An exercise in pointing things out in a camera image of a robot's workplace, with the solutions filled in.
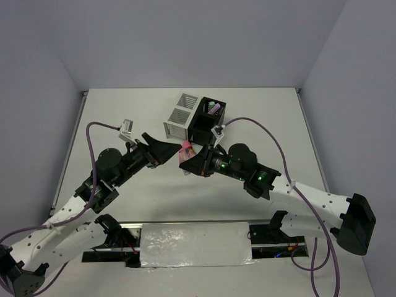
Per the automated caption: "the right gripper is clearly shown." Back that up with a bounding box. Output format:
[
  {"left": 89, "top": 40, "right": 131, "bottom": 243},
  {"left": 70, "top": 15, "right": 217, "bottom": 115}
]
[{"left": 179, "top": 142, "right": 246, "bottom": 181}]

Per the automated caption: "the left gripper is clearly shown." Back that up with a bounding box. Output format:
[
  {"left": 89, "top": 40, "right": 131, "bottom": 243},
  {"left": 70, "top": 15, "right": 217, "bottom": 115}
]
[{"left": 113, "top": 132, "right": 182, "bottom": 187}]

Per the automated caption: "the pink highlighter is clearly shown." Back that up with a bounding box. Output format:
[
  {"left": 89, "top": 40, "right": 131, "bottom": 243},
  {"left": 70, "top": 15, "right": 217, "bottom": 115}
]
[{"left": 178, "top": 148, "right": 190, "bottom": 176}]

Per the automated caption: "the purple highlighter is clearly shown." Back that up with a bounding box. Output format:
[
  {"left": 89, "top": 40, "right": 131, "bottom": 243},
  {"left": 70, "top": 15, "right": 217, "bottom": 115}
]
[{"left": 208, "top": 103, "right": 221, "bottom": 114}]

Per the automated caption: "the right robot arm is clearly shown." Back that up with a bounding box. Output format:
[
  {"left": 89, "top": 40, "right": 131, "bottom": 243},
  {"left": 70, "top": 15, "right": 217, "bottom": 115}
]
[{"left": 179, "top": 144, "right": 376, "bottom": 256}]

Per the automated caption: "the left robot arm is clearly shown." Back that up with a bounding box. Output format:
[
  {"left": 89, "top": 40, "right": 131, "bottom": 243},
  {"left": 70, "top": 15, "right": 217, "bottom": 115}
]
[{"left": 1, "top": 133, "right": 181, "bottom": 296}]

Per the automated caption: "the pink-capped marker tube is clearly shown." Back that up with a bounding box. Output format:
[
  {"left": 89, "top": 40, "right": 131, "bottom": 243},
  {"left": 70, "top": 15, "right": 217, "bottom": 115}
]
[{"left": 182, "top": 141, "right": 196, "bottom": 157}]

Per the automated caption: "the white slatted pen holder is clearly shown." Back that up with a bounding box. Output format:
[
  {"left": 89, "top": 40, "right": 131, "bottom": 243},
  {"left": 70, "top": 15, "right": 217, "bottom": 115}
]
[{"left": 163, "top": 93, "right": 201, "bottom": 140}]

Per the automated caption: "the black slatted pen holder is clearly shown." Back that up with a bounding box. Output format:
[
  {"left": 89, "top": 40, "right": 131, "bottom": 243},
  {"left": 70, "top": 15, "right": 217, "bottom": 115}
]
[{"left": 187, "top": 97, "right": 226, "bottom": 146}]

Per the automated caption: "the silver foil sheet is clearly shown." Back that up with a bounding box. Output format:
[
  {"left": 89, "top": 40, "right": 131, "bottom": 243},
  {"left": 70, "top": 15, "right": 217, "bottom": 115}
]
[{"left": 140, "top": 222, "right": 254, "bottom": 268}]

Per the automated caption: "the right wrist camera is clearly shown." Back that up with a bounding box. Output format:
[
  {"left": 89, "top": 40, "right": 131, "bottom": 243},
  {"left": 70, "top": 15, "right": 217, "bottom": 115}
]
[{"left": 211, "top": 124, "right": 226, "bottom": 147}]

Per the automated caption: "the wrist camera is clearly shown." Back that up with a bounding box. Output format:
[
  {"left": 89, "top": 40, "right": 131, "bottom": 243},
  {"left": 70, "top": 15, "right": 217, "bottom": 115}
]
[
  {"left": 211, "top": 124, "right": 226, "bottom": 147},
  {"left": 118, "top": 119, "right": 134, "bottom": 142}
]

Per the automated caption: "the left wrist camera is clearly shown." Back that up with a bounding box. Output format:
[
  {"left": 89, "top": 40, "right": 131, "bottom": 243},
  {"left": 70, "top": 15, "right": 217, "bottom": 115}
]
[{"left": 118, "top": 119, "right": 134, "bottom": 142}]

